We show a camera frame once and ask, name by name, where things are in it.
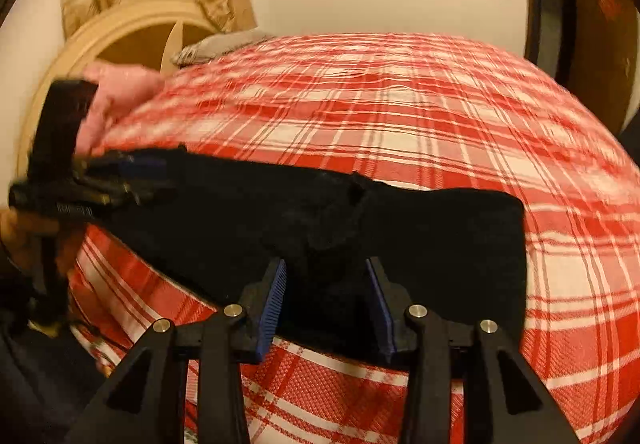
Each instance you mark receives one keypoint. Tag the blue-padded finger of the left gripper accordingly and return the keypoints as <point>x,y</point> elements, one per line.
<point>145,165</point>

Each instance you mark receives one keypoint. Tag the dark wooden door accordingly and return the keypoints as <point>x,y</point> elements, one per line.
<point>590,47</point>

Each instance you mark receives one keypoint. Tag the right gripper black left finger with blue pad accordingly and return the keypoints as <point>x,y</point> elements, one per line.
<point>144,398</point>

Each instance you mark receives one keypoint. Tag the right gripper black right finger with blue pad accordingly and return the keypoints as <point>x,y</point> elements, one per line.
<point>504,400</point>

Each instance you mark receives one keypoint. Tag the cream round headboard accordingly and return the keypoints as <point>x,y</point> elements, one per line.
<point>146,32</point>

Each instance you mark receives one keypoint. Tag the person's left hand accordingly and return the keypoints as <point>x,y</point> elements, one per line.
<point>22,234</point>

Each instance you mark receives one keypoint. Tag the black pants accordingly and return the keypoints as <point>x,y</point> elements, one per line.
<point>217,224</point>

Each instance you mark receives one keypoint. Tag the pink folded blanket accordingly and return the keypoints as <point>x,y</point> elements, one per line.
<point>120,88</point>

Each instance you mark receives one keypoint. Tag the red white plaid bedspread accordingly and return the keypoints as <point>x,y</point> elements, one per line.
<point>416,111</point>

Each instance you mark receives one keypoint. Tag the grey striped pillow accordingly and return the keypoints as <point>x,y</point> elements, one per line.
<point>218,45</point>

